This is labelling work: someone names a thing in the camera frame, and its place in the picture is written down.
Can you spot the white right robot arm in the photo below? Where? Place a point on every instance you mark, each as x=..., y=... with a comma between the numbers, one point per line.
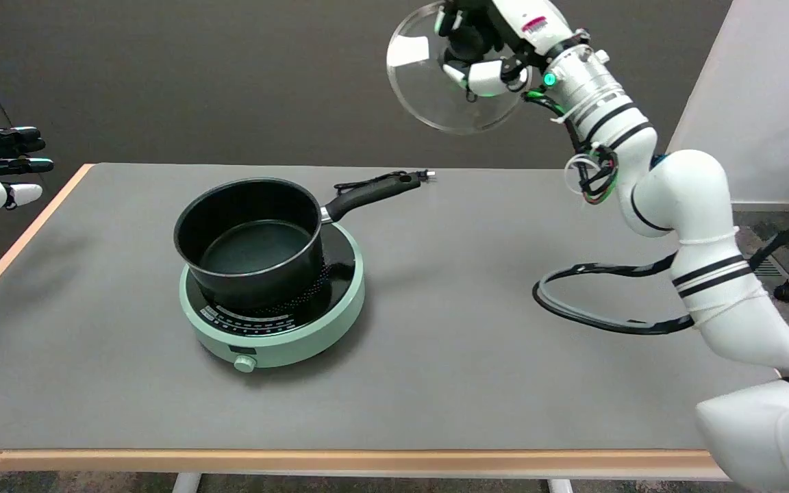
x=682, y=192

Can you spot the glass pot lid black knob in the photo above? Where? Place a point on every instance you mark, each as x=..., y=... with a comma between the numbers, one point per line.
x=422, y=92

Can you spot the white partition panel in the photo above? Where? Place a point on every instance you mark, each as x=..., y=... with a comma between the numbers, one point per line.
x=778, y=103

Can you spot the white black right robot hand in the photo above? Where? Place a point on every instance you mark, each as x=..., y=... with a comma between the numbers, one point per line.
x=535, y=20

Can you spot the floor vent grille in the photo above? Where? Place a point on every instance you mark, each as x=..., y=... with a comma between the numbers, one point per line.
x=771, y=268

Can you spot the green round induction cooker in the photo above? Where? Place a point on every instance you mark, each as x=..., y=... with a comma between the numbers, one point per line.
x=285, y=349

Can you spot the white table leg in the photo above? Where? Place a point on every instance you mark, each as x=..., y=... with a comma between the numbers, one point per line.
x=185, y=483
x=560, y=486

